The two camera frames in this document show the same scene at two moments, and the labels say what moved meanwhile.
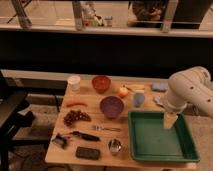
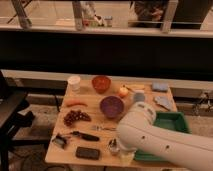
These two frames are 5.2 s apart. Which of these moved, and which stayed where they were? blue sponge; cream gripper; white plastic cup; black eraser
Moved: cream gripper
Stayed: blue sponge; white plastic cup; black eraser
